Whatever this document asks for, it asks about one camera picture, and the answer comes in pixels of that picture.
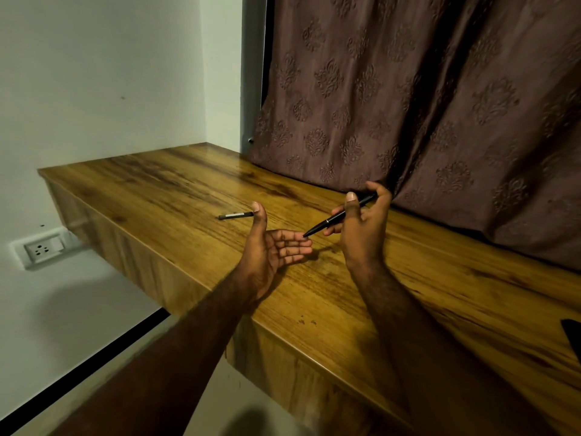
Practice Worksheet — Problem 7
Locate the person's right hand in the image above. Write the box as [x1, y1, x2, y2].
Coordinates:
[323, 181, 393, 271]

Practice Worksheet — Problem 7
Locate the white wall socket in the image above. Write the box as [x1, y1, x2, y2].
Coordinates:
[13, 228, 78, 270]

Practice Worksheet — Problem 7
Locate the person's left forearm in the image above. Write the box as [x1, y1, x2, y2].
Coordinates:
[49, 270, 255, 436]

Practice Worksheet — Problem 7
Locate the brown patterned curtain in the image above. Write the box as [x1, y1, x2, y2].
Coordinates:
[249, 0, 581, 271]

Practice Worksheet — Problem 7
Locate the black object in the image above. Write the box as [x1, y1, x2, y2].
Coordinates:
[561, 319, 581, 365]

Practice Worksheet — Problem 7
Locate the person's left hand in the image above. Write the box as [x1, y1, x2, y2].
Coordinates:
[232, 201, 314, 304]

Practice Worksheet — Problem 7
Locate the wooden desk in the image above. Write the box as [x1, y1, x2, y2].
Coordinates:
[38, 142, 581, 436]

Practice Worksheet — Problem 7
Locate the black pen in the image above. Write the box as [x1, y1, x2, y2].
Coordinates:
[303, 193, 378, 238]

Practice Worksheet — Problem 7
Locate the person's right forearm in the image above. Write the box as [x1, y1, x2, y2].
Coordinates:
[347, 261, 556, 436]

